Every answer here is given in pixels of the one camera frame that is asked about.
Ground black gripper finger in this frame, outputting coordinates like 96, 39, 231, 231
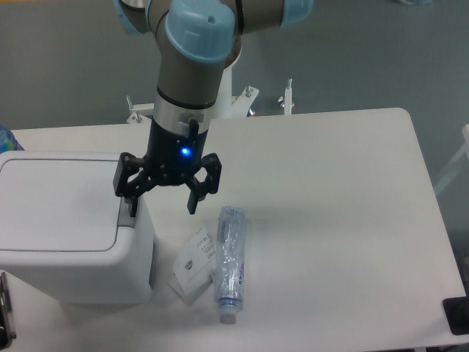
113, 152, 160, 218
182, 153, 222, 215

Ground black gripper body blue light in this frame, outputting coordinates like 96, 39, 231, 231
144, 117, 207, 186

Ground white push-lid trash can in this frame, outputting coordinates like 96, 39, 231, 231
1, 151, 155, 304

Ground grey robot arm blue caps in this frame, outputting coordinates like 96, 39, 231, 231
113, 1, 314, 217

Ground crushed clear plastic bottle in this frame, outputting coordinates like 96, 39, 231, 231
214, 206, 246, 324

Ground white paper packet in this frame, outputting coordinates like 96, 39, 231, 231
167, 227, 215, 307

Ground black clamp table corner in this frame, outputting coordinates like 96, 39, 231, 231
443, 296, 468, 336

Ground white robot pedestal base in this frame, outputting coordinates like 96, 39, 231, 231
126, 65, 295, 124

